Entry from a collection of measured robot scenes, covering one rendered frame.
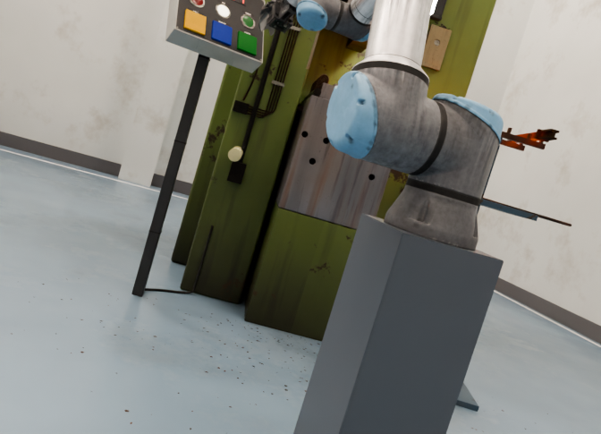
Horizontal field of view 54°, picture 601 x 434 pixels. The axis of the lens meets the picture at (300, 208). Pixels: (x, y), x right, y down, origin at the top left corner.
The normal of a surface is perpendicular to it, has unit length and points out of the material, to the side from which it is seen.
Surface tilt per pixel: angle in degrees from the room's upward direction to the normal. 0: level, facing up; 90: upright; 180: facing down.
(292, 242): 90
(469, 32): 90
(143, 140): 90
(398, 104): 72
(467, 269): 90
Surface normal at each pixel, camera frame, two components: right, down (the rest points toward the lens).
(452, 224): 0.24, -0.20
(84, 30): 0.24, 0.15
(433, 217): -0.12, -0.31
